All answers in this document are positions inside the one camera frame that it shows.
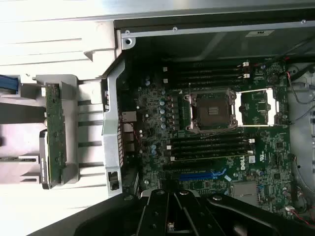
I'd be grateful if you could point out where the blue expansion slot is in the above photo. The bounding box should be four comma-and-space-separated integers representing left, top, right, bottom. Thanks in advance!
178, 171, 227, 182

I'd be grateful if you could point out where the black expansion slot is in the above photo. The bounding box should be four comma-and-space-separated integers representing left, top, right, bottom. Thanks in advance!
162, 163, 216, 172

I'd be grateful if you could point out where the silver chipset heatsink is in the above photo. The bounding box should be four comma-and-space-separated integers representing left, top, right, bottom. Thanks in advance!
232, 181, 259, 205

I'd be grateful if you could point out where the green RAM stick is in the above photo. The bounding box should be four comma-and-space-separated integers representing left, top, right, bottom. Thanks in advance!
172, 154, 254, 162

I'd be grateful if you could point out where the green motherboard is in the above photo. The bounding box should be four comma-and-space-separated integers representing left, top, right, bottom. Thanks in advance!
134, 59, 295, 217

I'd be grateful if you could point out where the open black PC case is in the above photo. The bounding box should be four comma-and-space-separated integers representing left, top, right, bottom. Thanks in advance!
100, 19, 315, 228

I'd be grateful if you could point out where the CPU socket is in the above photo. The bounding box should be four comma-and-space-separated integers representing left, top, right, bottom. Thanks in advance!
183, 88, 238, 132

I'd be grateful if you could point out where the hard disk in blue carrier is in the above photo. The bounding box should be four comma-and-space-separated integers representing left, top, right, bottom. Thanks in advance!
0, 75, 20, 98

